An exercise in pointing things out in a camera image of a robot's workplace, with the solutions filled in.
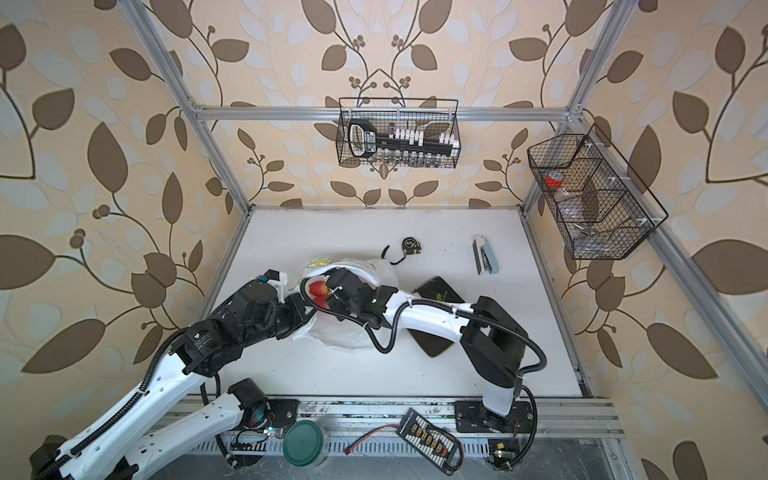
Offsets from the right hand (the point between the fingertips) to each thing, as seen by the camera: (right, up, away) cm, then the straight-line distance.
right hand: (336, 295), depth 82 cm
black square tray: (+30, -1, +15) cm, 33 cm away
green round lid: (-3, -27, -20) cm, 34 cm away
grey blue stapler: (+47, +10, +20) cm, 52 cm away
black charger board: (+25, -32, -13) cm, 43 cm away
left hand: (0, 0, -13) cm, 13 cm away
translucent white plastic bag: (-3, -10, +4) cm, 11 cm away
